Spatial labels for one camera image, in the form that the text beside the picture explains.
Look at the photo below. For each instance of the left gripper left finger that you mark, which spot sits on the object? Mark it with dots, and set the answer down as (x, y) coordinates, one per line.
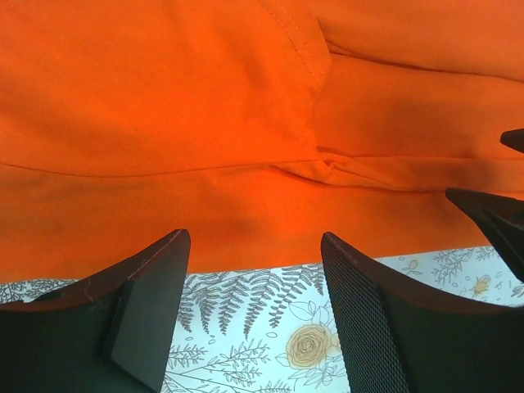
(109, 332)

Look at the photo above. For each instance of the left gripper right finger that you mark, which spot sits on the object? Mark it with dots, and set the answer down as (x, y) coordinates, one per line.
(400, 335)

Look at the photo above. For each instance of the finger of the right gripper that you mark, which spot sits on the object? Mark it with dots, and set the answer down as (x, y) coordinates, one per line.
(499, 218)
(513, 139)

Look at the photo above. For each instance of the orange t shirt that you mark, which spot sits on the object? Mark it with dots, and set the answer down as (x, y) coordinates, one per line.
(255, 125)

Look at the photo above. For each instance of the floral patterned table mat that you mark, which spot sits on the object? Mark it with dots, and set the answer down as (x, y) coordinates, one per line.
(273, 330)

